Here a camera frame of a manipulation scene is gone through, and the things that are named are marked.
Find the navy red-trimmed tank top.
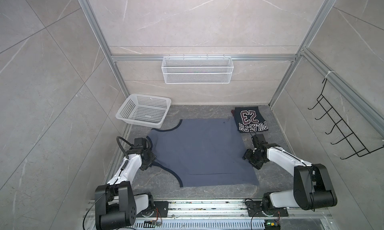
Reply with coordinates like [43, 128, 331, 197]
[231, 106, 269, 133]

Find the grey-blue tank top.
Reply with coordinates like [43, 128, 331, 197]
[147, 117, 259, 188]

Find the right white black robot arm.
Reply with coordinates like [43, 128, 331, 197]
[243, 144, 338, 216]

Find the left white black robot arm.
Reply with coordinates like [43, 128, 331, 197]
[95, 147, 156, 230]

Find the white plastic laundry basket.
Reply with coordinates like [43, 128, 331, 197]
[116, 94, 172, 129]

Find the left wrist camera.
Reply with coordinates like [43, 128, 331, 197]
[132, 137, 151, 150]

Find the left black corrugated cable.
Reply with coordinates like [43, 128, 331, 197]
[116, 136, 134, 160]

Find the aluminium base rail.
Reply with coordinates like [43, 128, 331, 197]
[127, 199, 338, 230]

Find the white wire mesh shelf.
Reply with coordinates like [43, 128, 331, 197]
[162, 56, 234, 84]

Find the black wire hook rack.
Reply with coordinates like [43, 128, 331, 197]
[308, 79, 384, 160]

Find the aluminium frame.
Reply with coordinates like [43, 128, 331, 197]
[78, 0, 384, 135]

